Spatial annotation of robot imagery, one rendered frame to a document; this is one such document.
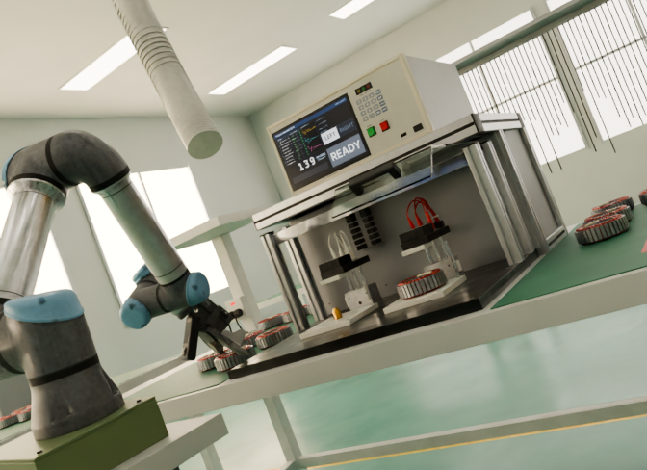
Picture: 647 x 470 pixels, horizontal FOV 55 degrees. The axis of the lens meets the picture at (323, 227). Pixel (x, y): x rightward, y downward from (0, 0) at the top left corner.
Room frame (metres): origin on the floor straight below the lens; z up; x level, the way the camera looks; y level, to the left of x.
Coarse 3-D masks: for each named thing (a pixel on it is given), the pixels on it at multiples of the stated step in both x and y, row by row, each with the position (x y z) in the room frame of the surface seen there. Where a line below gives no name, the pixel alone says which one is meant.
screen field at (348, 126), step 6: (348, 120) 1.56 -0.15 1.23; (336, 126) 1.58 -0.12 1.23; (342, 126) 1.57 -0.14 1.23; (348, 126) 1.56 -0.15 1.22; (354, 126) 1.56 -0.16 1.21; (324, 132) 1.60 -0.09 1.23; (330, 132) 1.59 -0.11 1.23; (336, 132) 1.58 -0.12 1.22; (342, 132) 1.58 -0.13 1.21; (348, 132) 1.57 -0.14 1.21; (324, 138) 1.60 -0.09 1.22; (330, 138) 1.60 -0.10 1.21; (336, 138) 1.59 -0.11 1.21; (324, 144) 1.61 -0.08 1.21
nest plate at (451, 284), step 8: (448, 280) 1.44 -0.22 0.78; (456, 280) 1.38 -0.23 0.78; (464, 280) 1.42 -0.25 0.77; (440, 288) 1.35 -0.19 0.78; (448, 288) 1.33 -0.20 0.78; (424, 296) 1.33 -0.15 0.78; (432, 296) 1.32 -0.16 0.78; (440, 296) 1.31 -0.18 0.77; (392, 304) 1.39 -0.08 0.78; (400, 304) 1.36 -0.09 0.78; (408, 304) 1.35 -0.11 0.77; (384, 312) 1.38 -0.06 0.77
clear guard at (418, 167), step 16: (448, 144) 1.31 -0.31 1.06; (464, 144) 1.44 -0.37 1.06; (400, 160) 1.27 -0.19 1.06; (416, 160) 1.23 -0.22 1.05; (384, 176) 1.27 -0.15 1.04; (416, 176) 1.20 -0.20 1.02; (336, 192) 1.35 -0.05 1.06; (352, 192) 1.31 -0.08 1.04; (368, 192) 1.27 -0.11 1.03; (384, 192) 1.24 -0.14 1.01; (336, 208) 1.31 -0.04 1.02; (352, 208) 1.28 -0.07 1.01
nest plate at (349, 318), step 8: (376, 304) 1.55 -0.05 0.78; (352, 312) 1.55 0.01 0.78; (360, 312) 1.48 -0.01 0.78; (368, 312) 1.51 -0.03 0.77; (328, 320) 1.58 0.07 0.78; (336, 320) 1.52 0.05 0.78; (344, 320) 1.46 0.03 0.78; (352, 320) 1.44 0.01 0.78; (312, 328) 1.53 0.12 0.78; (320, 328) 1.48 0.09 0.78; (328, 328) 1.46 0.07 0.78; (304, 336) 1.50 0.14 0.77
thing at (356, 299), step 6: (360, 288) 1.63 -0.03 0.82; (372, 288) 1.63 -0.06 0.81; (348, 294) 1.65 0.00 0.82; (354, 294) 1.64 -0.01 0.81; (360, 294) 1.63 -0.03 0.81; (366, 294) 1.62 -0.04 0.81; (372, 294) 1.62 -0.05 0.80; (378, 294) 1.65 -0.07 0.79; (348, 300) 1.65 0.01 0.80; (354, 300) 1.64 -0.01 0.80; (360, 300) 1.64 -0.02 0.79; (366, 300) 1.63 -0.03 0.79; (378, 300) 1.64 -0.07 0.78; (354, 306) 1.65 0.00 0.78; (360, 306) 1.64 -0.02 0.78
